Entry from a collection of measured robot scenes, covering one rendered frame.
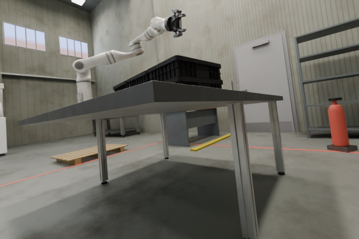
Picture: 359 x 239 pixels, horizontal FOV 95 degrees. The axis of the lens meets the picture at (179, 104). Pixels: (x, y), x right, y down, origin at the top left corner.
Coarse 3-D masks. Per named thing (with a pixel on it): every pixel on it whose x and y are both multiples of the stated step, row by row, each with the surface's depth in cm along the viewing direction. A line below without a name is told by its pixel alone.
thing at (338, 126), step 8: (336, 104) 200; (328, 112) 206; (336, 112) 197; (344, 112) 196; (336, 120) 197; (344, 120) 195; (336, 128) 197; (344, 128) 194; (336, 136) 198; (344, 136) 194; (336, 144) 198; (344, 144) 193
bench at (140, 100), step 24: (120, 96) 36; (144, 96) 31; (168, 96) 32; (192, 96) 39; (216, 96) 48; (240, 96) 64; (264, 96) 96; (24, 120) 113; (48, 120) 74; (72, 120) 113; (96, 120) 170; (240, 120) 76; (240, 144) 77; (240, 168) 78; (240, 192) 77; (240, 216) 77
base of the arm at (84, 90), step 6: (78, 84) 115; (84, 84) 115; (90, 84) 119; (78, 90) 115; (84, 90) 115; (90, 90) 118; (78, 96) 116; (84, 96) 115; (90, 96) 118; (78, 102) 117
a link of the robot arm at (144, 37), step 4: (144, 32) 113; (140, 36) 117; (144, 36) 113; (148, 36) 112; (132, 40) 123; (136, 40) 121; (140, 40) 120; (144, 40) 116; (148, 40) 115; (132, 44) 124
